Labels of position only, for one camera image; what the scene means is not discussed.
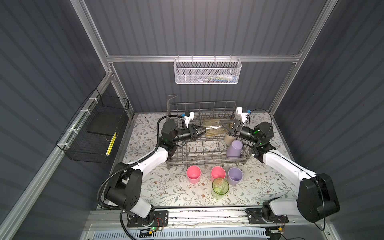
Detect white vented cover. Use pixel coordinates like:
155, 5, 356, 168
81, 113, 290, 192
91, 227, 271, 240

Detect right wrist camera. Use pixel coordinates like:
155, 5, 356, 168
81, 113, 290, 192
236, 107, 251, 124

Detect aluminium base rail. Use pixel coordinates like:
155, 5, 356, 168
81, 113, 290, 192
128, 206, 313, 227

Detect pink cup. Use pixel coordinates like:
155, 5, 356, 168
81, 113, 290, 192
211, 166, 226, 182
187, 166, 201, 184

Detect tubes in white basket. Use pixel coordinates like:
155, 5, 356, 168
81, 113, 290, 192
198, 75, 238, 84

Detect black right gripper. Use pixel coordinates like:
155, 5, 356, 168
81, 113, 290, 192
218, 122, 259, 147

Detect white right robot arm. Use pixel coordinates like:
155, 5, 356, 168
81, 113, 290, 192
220, 120, 340, 223

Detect yellow transparent cup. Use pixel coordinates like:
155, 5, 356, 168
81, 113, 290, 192
203, 119, 226, 137

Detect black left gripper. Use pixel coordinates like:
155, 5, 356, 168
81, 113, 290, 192
171, 125, 208, 146

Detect yellow brush in basket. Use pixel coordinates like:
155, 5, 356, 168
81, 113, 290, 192
106, 132, 118, 156

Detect beige cup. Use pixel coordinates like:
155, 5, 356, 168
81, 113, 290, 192
224, 134, 237, 146

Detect pink cup left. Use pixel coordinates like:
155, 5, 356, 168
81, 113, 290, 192
187, 166, 201, 184

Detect green transparent cup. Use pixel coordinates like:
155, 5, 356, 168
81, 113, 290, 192
212, 178, 230, 199

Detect pink cup right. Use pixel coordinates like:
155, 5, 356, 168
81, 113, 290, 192
211, 166, 226, 182

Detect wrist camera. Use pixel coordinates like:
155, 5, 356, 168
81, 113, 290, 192
236, 107, 251, 124
182, 111, 195, 128

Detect black wire wall basket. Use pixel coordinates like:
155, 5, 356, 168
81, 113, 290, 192
56, 90, 131, 164

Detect white mesh wall basket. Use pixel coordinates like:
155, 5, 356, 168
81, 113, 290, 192
173, 57, 242, 85

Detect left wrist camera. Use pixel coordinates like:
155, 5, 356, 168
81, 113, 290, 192
182, 111, 195, 128

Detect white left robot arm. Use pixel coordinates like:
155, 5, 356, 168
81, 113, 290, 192
97, 112, 206, 225

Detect lilac cup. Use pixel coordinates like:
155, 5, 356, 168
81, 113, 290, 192
227, 140, 243, 158
227, 167, 244, 186

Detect black pad in basket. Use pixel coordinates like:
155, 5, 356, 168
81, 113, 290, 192
87, 113, 120, 137

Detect grey wire dish rack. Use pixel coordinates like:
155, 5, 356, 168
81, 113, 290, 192
167, 94, 251, 168

